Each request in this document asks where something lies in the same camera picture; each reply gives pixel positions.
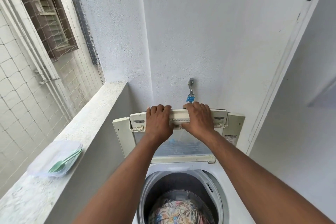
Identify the person's right hand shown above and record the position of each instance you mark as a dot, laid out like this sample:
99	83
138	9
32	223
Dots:
199	121

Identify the person's left hand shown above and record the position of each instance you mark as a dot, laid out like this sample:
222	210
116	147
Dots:
157	124

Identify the person's right thumb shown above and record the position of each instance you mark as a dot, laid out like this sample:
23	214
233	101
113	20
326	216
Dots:
187	125

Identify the person's left fingers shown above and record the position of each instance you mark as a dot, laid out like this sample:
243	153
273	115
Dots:
158	108

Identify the folding washing machine lid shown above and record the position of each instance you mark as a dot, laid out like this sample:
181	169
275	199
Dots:
181	150

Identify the person's left forearm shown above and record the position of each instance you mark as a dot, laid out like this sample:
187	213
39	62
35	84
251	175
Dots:
123	179

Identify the person's right forearm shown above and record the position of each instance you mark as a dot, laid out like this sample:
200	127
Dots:
252	176

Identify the white top-load washing machine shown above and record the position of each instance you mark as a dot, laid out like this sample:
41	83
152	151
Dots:
233	179

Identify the steel washing machine drum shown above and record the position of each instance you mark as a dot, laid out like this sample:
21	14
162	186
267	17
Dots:
214	200

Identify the floral patterned garment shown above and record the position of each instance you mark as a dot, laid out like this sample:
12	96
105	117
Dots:
178	212

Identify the green plastic scoop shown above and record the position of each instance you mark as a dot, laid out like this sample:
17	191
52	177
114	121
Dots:
59	166

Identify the clear plastic lidded container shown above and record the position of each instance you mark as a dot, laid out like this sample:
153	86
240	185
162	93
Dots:
44	160

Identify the white safety net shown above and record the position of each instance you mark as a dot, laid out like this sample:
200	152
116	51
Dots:
21	95

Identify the brown louvred window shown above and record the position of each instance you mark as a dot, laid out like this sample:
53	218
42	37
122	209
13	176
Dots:
49	21

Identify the metal wall tap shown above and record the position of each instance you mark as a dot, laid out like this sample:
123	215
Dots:
191	86

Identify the dark tiled wall strip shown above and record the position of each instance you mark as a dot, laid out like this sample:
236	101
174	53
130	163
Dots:
85	32

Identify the white door frame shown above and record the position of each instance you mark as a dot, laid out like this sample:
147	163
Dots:
286	55

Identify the white wall pipes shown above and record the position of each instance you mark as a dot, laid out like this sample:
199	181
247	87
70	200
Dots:
39	55

